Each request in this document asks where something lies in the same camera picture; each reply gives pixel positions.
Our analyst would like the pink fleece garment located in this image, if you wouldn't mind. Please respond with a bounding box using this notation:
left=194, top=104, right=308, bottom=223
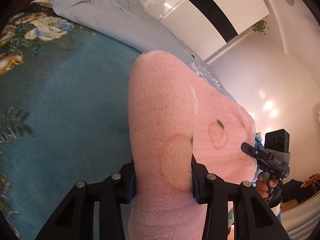
left=128, top=51, right=257, bottom=239

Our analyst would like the white black wardrobe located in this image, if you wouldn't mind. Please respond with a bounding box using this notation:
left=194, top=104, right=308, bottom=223
left=140, top=0, right=269, bottom=60

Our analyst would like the green wall plant decoration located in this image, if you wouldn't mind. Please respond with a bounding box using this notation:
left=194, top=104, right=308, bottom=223
left=252, top=20, right=269, bottom=35

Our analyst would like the person's right hand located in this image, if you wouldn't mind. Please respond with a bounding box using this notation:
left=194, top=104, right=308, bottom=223
left=255, top=173, right=279, bottom=198

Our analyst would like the grey floral quilt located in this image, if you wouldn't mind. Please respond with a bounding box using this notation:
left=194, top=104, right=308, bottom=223
left=49, top=0, right=233, bottom=99

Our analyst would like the teal floral bed blanket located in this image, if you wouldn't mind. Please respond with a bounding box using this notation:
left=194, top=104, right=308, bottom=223
left=1, top=3, right=139, bottom=239

